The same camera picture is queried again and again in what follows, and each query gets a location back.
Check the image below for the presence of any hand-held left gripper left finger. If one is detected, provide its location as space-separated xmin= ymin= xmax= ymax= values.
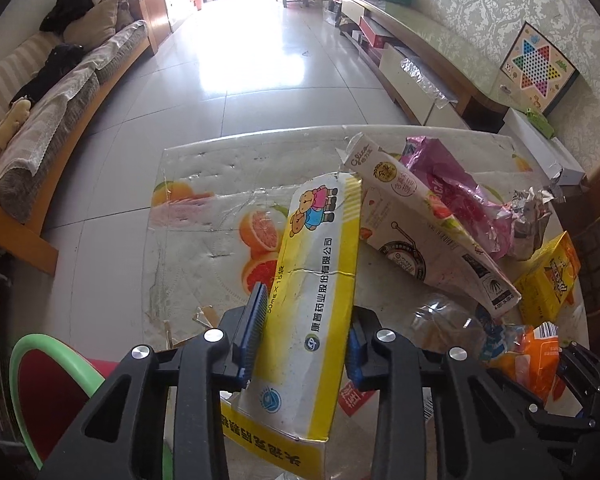
xmin=40 ymin=281 xmax=272 ymax=480

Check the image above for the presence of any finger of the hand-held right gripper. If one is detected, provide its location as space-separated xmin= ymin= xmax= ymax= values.
xmin=487 ymin=341 xmax=600 ymax=480

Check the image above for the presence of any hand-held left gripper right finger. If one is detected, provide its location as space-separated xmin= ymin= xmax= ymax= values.
xmin=344 ymin=305 xmax=566 ymax=480

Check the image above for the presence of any long yellow bear box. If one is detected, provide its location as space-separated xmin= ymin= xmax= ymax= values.
xmin=220 ymin=171 xmax=363 ymax=480

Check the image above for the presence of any cream biscuit stick box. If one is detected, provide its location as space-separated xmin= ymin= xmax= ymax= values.
xmin=337 ymin=132 xmax=523 ymax=318

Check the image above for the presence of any pink wrapper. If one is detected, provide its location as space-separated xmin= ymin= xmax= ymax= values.
xmin=399 ymin=136 xmax=513 ymax=261

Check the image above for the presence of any red bin with green rim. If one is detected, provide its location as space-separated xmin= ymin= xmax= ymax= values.
xmin=9 ymin=334 xmax=173 ymax=480

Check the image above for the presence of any brown cardboard scrap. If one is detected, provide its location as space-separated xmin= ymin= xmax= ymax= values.
xmin=162 ymin=305 xmax=221 ymax=351

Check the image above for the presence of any orange packet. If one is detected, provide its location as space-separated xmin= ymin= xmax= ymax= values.
xmin=490 ymin=322 xmax=568 ymax=406

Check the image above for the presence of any clear plastic bottle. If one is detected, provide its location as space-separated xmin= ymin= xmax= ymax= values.
xmin=410 ymin=294 xmax=501 ymax=361

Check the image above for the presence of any fruit print table cover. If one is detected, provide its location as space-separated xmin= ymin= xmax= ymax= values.
xmin=150 ymin=122 xmax=591 ymax=480

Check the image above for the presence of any yellow orange carton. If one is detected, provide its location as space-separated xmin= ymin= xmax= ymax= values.
xmin=512 ymin=231 xmax=582 ymax=326

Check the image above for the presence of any crumpled grey paper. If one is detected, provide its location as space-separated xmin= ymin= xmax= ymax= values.
xmin=505 ymin=186 xmax=566 ymax=261

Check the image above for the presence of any white cardboard box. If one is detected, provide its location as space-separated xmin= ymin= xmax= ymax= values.
xmin=497 ymin=108 xmax=586 ymax=184

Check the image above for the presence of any clear plastic sheet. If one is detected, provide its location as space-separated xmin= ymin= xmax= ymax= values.
xmin=400 ymin=57 xmax=461 ymax=111

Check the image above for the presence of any wooden sofa with striped cover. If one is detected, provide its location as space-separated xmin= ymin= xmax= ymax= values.
xmin=0 ymin=0 xmax=153 ymax=276

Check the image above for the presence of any green packet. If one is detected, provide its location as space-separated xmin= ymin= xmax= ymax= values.
xmin=524 ymin=107 xmax=556 ymax=138

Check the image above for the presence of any cream plush toy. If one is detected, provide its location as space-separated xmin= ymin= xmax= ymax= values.
xmin=0 ymin=99 xmax=32 ymax=148

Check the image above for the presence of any black clothing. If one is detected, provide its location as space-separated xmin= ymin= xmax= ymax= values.
xmin=10 ymin=44 xmax=86 ymax=106

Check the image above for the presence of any long television cabinet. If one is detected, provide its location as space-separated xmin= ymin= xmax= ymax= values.
xmin=340 ymin=0 xmax=511 ymax=126

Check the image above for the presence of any star checkers board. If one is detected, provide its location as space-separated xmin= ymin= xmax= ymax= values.
xmin=500 ymin=21 xmax=580 ymax=116

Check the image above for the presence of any patterned cushion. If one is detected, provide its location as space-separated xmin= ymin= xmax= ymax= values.
xmin=112 ymin=0 xmax=136 ymax=31

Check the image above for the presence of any beige cushion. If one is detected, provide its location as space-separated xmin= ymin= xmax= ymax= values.
xmin=62 ymin=0 xmax=121 ymax=53

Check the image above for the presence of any black bag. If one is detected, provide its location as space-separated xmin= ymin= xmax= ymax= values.
xmin=40 ymin=0 xmax=96 ymax=33

